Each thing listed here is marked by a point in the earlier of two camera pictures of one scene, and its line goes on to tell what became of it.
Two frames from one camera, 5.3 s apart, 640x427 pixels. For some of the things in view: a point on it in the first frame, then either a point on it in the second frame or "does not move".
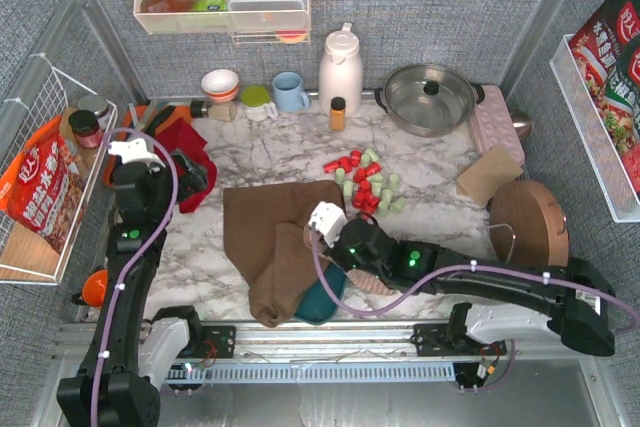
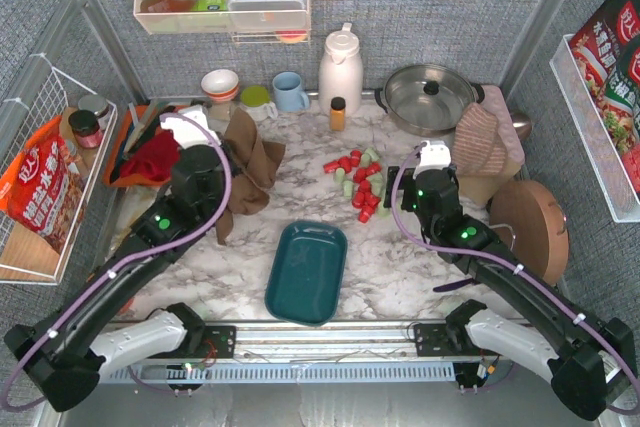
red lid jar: (85, 128) does not move
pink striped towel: (372, 281) → (478, 148)
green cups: (347, 189) does not move
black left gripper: (189, 175) → (232, 167)
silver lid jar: (94, 103) does not move
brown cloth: (264, 224) → (259, 162)
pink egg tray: (494, 126) does not move
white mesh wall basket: (593, 132) does not move
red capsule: (355, 157) does not move
